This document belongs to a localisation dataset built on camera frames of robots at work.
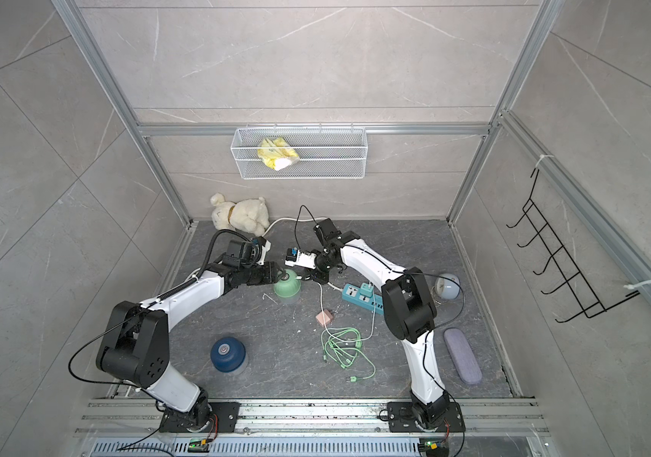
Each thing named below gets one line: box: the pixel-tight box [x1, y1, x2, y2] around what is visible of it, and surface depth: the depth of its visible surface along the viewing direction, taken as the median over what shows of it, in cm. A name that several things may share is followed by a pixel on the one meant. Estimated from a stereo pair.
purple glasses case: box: [443, 327, 483, 386], surface depth 82 cm
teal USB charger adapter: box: [358, 282, 375, 299], surface depth 92 cm
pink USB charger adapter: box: [315, 308, 334, 326], surface depth 90 cm
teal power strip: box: [340, 283, 384, 316], surface depth 95 cm
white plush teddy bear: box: [210, 192, 270, 238], surface depth 113 cm
